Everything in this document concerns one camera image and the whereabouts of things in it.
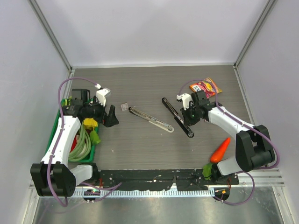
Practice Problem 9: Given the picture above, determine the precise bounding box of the orange toy carrot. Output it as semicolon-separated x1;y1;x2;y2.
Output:
210;138;231;163

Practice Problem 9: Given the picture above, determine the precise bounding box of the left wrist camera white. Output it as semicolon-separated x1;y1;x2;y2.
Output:
95;84;111;106

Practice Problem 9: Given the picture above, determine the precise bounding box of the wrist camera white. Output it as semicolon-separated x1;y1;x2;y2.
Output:
95;84;111;106
176;93;192;110

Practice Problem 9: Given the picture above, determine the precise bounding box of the orange candy bag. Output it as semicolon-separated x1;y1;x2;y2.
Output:
189;77;222;98

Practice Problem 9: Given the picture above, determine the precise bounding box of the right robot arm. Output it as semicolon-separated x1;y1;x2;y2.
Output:
177;91;276;184

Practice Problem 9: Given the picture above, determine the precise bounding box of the green plastic tray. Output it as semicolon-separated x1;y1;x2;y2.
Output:
45;98;99;163

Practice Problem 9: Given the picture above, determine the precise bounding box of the yellow white toy cabbage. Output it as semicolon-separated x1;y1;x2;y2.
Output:
83;118;98;130

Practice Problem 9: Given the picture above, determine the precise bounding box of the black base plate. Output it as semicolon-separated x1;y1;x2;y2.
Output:
97;169;239;191

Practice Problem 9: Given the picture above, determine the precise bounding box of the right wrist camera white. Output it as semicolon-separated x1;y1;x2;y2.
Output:
176;93;192;110

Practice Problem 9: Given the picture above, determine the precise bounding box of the red toy chili pepper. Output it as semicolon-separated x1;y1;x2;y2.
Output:
71;137;77;151

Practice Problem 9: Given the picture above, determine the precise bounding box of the red white staple box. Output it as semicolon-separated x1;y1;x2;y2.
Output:
121;103;128;111

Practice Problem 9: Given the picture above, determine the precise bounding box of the white slotted cable duct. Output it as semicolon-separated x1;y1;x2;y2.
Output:
72;188;214;198

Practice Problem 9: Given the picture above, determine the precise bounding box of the green toy leaf sprig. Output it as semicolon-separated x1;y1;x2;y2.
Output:
89;130;101;145

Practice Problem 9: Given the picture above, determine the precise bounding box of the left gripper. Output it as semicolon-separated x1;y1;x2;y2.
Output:
84;96;119;127

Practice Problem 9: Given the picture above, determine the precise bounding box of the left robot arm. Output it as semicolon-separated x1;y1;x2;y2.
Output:
30;88;119;197

